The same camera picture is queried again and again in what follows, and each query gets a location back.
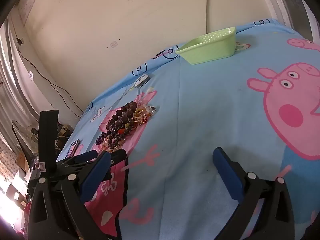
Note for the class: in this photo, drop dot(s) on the dark smartphone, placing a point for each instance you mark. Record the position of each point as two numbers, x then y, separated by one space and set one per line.
73 148

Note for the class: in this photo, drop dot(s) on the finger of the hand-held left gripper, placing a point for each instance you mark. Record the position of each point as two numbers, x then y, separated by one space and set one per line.
82 157
118 155

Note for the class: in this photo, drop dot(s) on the grey curtain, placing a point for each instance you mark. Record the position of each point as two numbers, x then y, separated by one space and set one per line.
15 92

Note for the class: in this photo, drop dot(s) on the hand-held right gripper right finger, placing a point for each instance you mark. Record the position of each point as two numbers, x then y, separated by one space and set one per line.
227 172

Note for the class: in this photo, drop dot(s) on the white wall socket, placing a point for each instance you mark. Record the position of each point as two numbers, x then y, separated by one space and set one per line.
114 44

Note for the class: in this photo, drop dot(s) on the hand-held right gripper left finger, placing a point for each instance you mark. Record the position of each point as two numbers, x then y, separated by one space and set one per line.
96 177

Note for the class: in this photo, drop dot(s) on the green plastic basket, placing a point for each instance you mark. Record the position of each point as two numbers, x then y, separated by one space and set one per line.
210 51

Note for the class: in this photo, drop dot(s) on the pile of beaded jewelry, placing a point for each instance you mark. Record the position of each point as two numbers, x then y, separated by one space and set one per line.
120 122

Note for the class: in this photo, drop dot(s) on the white wall hook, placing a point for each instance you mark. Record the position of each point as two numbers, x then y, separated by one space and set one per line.
30 75

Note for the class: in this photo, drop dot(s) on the white electronic device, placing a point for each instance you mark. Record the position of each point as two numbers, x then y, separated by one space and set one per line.
141 80

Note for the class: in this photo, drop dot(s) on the heap of household clutter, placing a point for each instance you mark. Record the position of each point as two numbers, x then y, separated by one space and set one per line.
25 135

